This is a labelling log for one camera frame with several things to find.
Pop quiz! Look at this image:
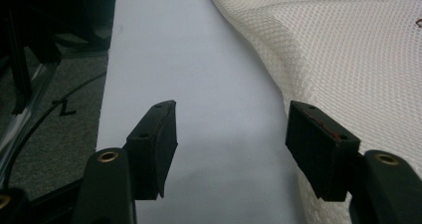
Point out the black metal stand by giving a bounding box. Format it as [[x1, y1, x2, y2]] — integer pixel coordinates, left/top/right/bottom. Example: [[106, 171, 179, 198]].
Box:
[[7, 9, 34, 116]]

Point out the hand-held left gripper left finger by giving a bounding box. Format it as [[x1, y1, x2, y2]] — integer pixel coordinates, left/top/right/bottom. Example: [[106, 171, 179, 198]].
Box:
[[122, 100, 178, 201]]

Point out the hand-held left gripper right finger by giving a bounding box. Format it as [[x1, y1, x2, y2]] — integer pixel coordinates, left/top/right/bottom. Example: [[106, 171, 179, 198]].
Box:
[[286, 100, 361, 202]]

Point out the black floor cable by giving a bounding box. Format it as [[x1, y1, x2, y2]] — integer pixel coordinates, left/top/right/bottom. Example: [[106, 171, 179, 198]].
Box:
[[1, 71, 107, 189]]

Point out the white foam board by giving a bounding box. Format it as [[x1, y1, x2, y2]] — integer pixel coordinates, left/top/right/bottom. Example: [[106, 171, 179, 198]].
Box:
[[96, 0, 308, 224]]

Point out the white mesh zipper bag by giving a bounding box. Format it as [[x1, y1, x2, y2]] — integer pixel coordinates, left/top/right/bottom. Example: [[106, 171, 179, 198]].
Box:
[[202, 0, 422, 224]]

